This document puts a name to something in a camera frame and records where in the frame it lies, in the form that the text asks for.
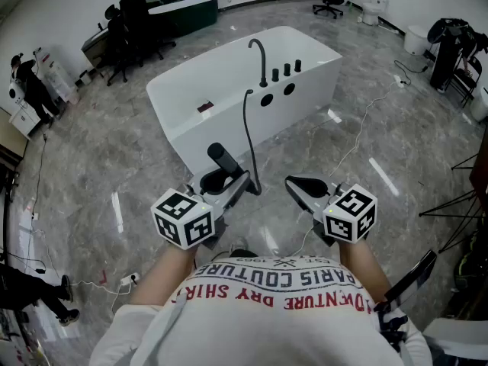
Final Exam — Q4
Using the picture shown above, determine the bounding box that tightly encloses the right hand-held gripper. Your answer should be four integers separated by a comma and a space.
284, 174, 378, 248

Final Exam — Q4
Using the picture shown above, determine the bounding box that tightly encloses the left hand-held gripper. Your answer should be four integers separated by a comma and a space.
150, 168, 253, 250

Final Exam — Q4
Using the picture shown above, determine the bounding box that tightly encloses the black corrugated flexible cable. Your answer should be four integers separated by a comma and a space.
242, 88, 263, 197

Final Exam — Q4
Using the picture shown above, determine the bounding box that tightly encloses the white bathtub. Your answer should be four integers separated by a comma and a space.
146, 25, 343, 181

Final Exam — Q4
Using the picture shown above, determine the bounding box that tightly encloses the person's left forearm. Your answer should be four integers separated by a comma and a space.
128, 242, 199, 307

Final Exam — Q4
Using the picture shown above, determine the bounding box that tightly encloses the person's right forearm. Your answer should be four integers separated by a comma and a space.
337, 238, 393, 305

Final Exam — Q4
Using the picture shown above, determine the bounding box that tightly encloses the person's grey shoe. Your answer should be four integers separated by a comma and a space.
227, 236, 249, 254

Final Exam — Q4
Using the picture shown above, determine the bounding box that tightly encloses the black curved faucet spout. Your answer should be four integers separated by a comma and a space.
248, 37, 269, 88

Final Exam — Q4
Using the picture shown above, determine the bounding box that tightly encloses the black flat bar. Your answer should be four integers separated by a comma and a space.
373, 249, 438, 313

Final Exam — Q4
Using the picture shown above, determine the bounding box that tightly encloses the person's white printed shirt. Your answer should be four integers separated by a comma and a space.
89, 253, 434, 366

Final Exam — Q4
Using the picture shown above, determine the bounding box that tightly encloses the black tripod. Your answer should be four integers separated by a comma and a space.
418, 152, 488, 255

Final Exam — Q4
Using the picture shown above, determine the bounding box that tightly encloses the brown wooden board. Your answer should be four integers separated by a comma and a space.
470, 126, 488, 205

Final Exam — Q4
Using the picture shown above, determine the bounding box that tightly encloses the green reception desk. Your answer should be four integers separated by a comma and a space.
146, 0, 220, 37

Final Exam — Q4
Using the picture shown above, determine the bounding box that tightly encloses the black yellow-green bag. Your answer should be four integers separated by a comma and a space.
452, 229, 488, 295

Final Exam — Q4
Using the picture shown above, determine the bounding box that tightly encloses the white trash bin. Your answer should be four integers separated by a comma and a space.
468, 86, 488, 124
403, 24, 430, 56

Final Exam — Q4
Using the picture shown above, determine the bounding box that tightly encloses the dark wooden desk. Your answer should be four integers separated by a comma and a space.
80, 27, 111, 69

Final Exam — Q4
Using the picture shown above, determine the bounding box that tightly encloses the white toilet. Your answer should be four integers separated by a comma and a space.
361, 0, 390, 26

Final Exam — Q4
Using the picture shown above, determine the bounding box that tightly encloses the white water dispenser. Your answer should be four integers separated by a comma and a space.
37, 46, 80, 105

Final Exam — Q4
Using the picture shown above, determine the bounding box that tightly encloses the white chair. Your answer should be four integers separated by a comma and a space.
422, 316, 488, 362

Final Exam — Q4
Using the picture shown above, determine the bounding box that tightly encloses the white cabinet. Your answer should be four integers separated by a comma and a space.
7, 104, 42, 141

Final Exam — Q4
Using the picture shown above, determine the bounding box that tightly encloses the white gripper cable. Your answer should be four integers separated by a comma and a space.
289, 225, 316, 257

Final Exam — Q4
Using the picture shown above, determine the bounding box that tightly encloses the white power cable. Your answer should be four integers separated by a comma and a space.
328, 82, 400, 178

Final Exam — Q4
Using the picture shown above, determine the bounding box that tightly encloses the black floor cable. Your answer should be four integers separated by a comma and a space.
393, 59, 430, 87

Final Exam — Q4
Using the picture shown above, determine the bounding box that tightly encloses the black strap clamp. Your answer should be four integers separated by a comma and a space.
375, 307, 409, 354

